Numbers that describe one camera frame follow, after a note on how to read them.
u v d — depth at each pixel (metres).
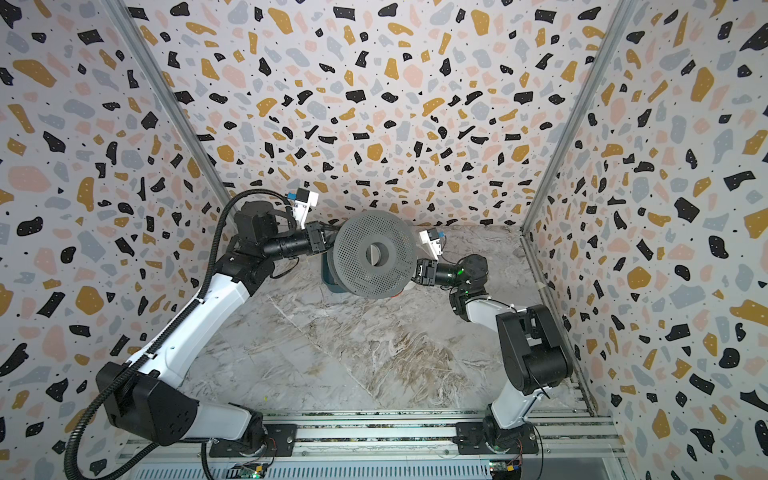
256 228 0.54
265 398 0.80
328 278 1.03
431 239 0.74
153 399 0.39
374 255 0.71
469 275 0.66
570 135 0.93
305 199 0.64
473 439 0.73
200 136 0.94
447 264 0.75
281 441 0.73
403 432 0.77
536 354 0.48
